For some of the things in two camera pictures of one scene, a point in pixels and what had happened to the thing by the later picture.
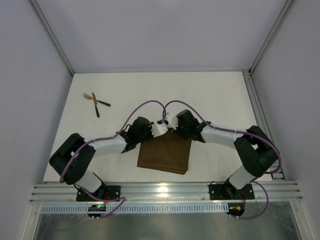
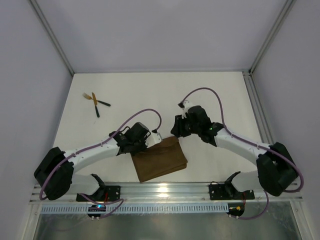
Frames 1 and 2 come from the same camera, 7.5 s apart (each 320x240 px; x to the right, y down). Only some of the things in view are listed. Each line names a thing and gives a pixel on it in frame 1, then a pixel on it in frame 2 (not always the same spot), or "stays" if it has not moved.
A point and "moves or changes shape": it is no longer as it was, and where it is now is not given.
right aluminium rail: (252, 86) stays
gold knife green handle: (95, 104) stays
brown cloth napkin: (167, 152) moves or changes shape
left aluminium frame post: (53, 34) stays
